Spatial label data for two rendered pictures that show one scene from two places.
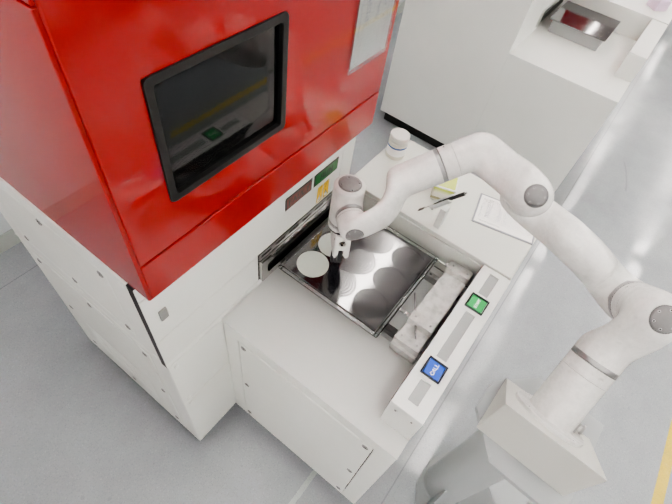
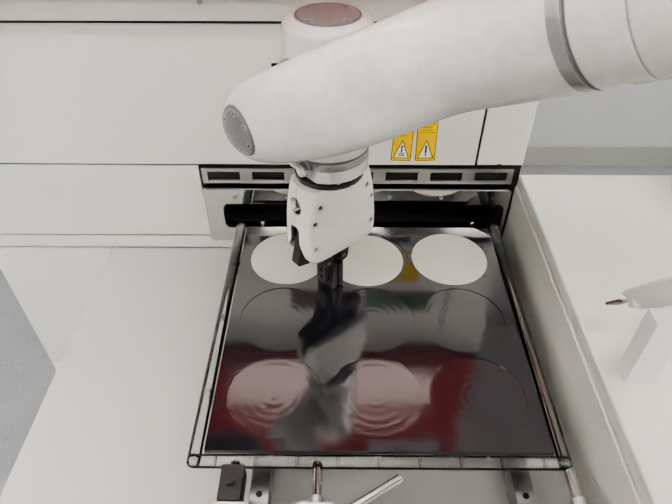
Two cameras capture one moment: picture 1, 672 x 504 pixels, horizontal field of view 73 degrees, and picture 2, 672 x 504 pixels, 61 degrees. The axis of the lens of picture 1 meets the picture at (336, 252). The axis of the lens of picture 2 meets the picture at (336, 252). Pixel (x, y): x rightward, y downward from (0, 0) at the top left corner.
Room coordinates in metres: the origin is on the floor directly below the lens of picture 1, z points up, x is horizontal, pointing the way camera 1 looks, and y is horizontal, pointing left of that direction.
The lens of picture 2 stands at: (0.62, -0.46, 1.42)
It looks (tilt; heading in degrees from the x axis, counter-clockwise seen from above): 42 degrees down; 63
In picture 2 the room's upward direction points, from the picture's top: straight up
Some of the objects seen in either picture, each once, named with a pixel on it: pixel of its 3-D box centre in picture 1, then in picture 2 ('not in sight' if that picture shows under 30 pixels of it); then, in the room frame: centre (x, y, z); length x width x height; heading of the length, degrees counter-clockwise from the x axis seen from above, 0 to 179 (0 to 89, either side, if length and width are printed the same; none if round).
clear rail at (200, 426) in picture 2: (326, 299); (222, 321); (0.70, 0.00, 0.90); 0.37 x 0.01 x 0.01; 62
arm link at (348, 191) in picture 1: (347, 202); (325, 83); (0.85, 0.00, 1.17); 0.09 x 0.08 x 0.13; 19
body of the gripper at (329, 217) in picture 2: (340, 234); (329, 201); (0.85, 0.00, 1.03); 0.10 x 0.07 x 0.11; 13
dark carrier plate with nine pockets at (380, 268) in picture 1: (360, 261); (371, 320); (0.87, -0.08, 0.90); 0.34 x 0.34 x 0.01; 62
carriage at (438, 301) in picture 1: (431, 311); not in sight; (0.76, -0.32, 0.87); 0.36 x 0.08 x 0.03; 152
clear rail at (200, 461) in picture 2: (408, 294); (379, 462); (0.78, -0.24, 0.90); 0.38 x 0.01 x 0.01; 152
